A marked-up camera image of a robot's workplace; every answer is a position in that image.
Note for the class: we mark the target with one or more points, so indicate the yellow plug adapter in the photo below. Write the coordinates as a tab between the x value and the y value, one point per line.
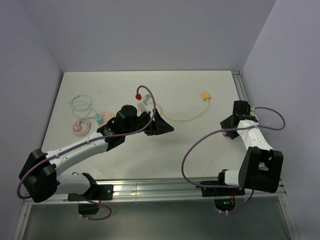
205	96

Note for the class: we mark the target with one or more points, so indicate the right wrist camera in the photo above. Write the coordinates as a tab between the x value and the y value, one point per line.
253	112

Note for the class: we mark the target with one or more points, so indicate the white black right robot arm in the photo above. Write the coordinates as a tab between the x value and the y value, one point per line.
262	165

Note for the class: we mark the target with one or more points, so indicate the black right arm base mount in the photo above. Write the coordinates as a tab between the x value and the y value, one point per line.
224	198

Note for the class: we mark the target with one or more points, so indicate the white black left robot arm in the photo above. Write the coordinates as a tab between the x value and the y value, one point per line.
43	173

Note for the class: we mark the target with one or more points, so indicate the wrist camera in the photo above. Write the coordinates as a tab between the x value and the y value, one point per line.
142	102
253	112

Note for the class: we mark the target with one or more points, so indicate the pink round power strip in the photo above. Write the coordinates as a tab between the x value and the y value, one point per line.
106	116

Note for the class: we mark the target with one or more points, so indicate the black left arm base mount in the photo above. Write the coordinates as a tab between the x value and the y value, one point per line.
93	197

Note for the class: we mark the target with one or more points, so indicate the teal plug adapter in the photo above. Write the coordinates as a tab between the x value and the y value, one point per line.
98	119

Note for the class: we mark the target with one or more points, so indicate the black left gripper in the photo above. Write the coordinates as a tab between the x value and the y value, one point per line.
161	127

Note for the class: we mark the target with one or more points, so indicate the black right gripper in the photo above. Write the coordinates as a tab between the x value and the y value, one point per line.
226	123

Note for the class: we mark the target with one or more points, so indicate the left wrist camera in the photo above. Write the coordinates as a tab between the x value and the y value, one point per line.
142	102

